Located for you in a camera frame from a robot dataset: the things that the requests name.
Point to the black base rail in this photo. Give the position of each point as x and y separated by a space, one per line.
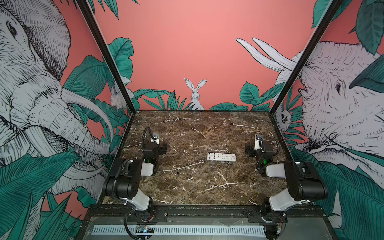
164 213

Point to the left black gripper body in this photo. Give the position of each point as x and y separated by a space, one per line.
161 149

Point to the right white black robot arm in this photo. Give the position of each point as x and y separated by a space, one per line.
304 183

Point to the black frame post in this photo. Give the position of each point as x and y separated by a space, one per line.
97 34
325 20

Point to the white vented cable duct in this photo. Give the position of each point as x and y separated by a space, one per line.
173 230

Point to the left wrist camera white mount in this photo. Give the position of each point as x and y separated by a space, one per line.
155 138

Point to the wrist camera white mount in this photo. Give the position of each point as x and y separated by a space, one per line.
155 138
258 142

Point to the white remote control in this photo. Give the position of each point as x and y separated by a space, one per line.
221 157

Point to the left black frame post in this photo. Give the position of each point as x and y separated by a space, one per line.
97 34

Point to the right black frame post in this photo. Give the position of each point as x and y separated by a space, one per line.
325 20

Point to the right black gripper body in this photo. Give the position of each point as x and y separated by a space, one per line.
250 150

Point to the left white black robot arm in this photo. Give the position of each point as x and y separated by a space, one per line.
123 180

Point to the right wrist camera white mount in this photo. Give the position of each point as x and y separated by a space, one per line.
258 142

